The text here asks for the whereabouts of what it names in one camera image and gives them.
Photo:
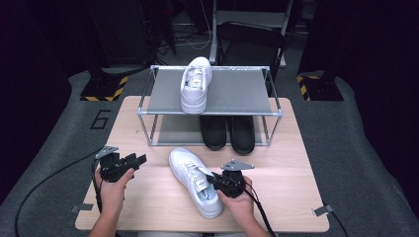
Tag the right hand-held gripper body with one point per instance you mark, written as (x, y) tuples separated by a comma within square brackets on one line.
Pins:
[(234, 184)]

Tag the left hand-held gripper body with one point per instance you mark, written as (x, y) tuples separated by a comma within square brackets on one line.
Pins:
[(112, 168)]

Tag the white sneaker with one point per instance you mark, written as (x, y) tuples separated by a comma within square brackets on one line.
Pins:
[(194, 98), (184, 164)]

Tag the black slipper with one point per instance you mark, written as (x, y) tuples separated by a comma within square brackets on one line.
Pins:
[(214, 135), (243, 141)]

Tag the grey metal shoe rack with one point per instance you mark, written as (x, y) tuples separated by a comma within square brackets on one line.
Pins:
[(237, 92)]

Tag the person's right hand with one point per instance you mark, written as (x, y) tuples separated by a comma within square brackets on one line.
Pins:
[(242, 205)]

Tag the person's left hand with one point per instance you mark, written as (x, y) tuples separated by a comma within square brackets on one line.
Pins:
[(112, 196)]

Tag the grey tape strip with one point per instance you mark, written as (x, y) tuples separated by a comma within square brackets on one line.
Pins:
[(81, 208), (322, 210)]

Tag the black stand base striped edge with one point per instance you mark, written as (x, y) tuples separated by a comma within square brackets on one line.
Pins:
[(324, 90), (99, 89)]

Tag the grey floor mat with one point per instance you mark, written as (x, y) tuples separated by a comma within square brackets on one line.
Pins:
[(346, 148)]

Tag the dark equipment cabinet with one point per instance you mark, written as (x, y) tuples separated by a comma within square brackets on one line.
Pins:
[(125, 33)]

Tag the dark curtain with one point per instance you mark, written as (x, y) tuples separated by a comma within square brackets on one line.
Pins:
[(378, 65), (33, 65)]

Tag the white metal stand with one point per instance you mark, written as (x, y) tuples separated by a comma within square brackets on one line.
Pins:
[(213, 39)]

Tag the black chair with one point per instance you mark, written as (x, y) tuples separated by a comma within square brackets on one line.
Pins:
[(250, 36)]

